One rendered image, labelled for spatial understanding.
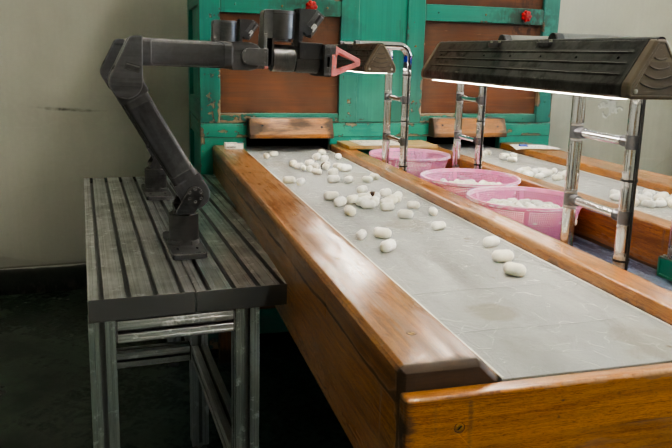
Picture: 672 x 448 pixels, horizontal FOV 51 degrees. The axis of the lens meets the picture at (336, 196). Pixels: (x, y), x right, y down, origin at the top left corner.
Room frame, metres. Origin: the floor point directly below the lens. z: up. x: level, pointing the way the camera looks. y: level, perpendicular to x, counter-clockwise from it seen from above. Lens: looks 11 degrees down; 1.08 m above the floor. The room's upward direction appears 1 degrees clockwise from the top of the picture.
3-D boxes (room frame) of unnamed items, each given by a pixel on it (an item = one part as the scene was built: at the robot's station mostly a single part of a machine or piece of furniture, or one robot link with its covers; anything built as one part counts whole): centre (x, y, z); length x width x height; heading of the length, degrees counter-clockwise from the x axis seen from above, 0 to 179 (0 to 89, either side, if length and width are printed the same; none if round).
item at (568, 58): (1.13, -0.29, 1.08); 0.62 x 0.08 x 0.07; 16
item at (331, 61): (1.60, 0.00, 1.07); 0.09 x 0.07 x 0.07; 110
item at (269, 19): (1.53, 0.16, 1.11); 0.12 x 0.09 x 0.12; 110
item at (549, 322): (1.63, -0.08, 0.73); 1.81 x 0.30 x 0.02; 16
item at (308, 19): (1.56, 0.06, 1.12); 0.07 x 0.06 x 0.11; 20
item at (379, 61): (2.06, -0.02, 1.08); 0.62 x 0.08 x 0.07; 16
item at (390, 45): (2.08, -0.09, 0.90); 0.20 x 0.19 x 0.45; 16
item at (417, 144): (2.51, -0.18, 0.77); 0.33 x 0.15 x 0.01; 106
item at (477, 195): (1.61, -0.44, 0.72); 0.27 x 0.27 x 0.10
